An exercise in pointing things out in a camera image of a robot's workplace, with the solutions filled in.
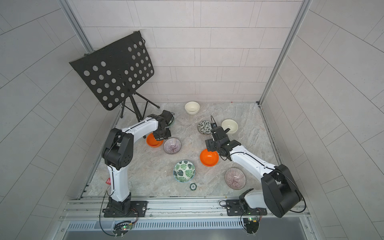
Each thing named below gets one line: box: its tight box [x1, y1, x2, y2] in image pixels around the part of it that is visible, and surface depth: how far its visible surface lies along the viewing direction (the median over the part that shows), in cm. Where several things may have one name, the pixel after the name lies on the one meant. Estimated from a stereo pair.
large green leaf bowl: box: [173, 160, 196, 183], surface depth 84 cm
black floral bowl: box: [197, 120, 212, 135], surface depth 101 cm
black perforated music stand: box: [69, 30, 160, 123], surface depth 71 cm
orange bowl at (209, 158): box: [200, 149, 220, 167], surface depth 86 cm
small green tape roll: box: [189, 183, 197, 191], surface depth 80 cm
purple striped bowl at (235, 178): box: [224, 167, 247, 191], surface depth 80 cm
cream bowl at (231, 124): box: [221, 119, 239, 135], surface depth 101 cm
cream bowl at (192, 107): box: [184, 101, 201, 115], surface depth 112 cm
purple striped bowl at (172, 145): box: [163, 137, 182, 155], surface depth 93 cm
